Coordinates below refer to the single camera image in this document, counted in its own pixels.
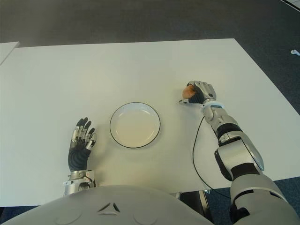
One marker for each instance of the white plate with black rim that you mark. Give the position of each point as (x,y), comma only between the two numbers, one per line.
(134,125)

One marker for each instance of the reddish yellow apple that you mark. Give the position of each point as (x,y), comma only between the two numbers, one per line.
(188,92)

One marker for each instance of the silver left robot forearm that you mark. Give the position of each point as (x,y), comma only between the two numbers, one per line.
(75,185)

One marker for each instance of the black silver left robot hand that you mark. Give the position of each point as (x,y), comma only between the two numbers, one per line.
(77,157)

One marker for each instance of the black table leg frame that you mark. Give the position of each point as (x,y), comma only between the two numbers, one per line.
(194,199)

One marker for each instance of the white handheld controller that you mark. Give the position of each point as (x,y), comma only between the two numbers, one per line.
(294,52)

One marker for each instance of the grey robot torso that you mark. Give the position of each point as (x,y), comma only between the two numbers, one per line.
(105,208)

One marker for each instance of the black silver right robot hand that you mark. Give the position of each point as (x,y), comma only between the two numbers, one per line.
(206,92)

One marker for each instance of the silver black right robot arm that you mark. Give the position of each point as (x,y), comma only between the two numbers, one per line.
(239,159)

